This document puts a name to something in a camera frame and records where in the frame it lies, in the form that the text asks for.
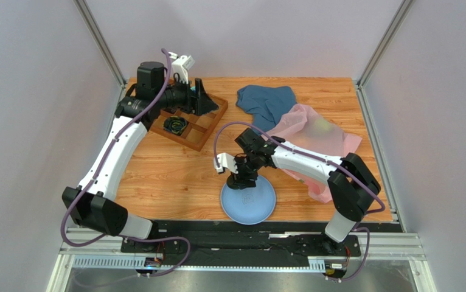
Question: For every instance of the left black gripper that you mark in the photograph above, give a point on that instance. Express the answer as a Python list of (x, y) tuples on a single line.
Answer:
[(198, 103)]

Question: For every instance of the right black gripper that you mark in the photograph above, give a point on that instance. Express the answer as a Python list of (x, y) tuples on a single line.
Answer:
[(242, 174)]

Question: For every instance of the blue plate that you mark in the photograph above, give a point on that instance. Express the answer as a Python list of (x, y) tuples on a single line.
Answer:
[(249, 206)]

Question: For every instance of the blue cloth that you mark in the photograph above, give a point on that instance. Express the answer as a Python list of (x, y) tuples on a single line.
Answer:
[(266, 105)]

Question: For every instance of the pink plastic bag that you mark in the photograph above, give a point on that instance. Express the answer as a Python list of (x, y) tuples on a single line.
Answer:
[(298, 127)]

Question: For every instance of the yellow fake lemon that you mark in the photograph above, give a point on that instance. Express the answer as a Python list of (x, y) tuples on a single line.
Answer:
[(322, 126)]

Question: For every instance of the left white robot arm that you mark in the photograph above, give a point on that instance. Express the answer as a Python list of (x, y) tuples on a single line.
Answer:
[(92, 203)]

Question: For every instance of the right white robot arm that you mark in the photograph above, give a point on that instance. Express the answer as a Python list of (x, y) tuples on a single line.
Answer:
[(352, 185)]

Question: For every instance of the wooden compartment tray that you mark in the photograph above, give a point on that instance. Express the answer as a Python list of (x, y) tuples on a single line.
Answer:
[(198, 129)]

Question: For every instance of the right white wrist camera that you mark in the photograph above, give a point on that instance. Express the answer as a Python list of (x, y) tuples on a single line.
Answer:
[(224, 162)]

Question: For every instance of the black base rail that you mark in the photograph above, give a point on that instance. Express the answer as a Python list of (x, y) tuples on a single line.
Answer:
[(271, 244)]

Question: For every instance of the left aluminium corner post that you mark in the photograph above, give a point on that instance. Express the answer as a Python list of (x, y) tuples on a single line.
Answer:
[(101, 43)]

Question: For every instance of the aluminium corner post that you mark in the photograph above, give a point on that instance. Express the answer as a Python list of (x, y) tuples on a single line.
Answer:
[(385, 41), (101, 43)]

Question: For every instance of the aluminium frame rail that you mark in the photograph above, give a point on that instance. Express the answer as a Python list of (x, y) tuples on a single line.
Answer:
[(393, 261)]

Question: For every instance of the right aluminium corner post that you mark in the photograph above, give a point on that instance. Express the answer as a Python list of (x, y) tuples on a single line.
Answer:
[(385, 41)]

